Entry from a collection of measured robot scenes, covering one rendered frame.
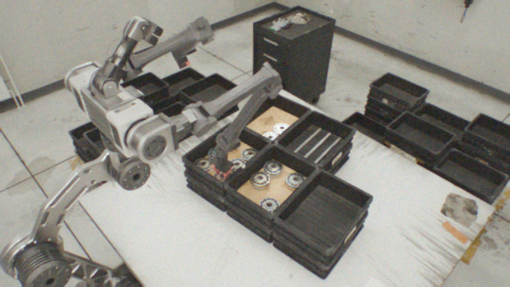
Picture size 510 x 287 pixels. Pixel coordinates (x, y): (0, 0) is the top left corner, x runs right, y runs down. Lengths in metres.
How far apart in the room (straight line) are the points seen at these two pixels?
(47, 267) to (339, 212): 1.27
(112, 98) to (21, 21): 2.96
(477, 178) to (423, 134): 0.47
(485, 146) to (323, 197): 1.50
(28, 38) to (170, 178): 2.57
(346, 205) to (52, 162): 2.60
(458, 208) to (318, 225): 0.82
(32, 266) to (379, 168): 1.81
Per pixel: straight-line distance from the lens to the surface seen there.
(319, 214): 1.90
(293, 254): 1.85
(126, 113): 1.34
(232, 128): 1.73
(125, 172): 1.63
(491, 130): 3.38
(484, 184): 3.06
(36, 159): 3.80
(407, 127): 3.12
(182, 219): 2.04
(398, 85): 3.54
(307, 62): 3.52
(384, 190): 2.27
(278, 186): 1.99
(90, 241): 3.00
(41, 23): 4.39
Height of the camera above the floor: 2.29
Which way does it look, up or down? 40 degrees down
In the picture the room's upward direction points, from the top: 1 degrees clockwise
